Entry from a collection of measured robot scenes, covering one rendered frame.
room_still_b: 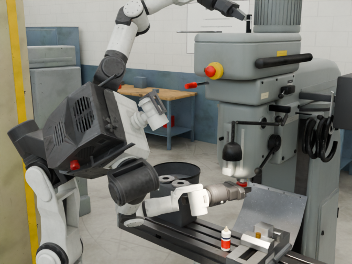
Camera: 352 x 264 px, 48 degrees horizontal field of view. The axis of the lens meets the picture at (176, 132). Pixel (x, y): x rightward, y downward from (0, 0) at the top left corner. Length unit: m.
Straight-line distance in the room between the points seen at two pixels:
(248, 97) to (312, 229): 0.89
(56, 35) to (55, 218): 7.19
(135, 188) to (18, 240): 1.97
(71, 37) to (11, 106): 6.05
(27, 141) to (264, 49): 0.92
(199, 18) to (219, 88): 5.39
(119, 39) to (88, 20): 7.34
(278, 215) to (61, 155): 1.15
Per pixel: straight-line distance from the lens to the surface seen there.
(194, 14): 6.97
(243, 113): 1.54
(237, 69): 1.38
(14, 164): 2.96
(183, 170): 3.99
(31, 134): 1.57
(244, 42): 1.38
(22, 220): 3.12
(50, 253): 1.68
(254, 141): 1.56
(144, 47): 7.71
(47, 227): 1.68
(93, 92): 1.31
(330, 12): 5.91
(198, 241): 1.88
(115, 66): 1.46
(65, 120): 1.36
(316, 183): 2.03
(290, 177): 2.04
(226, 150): 1.43
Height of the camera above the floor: 1.89
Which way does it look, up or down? 14 degrees down
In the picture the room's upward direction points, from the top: straight up
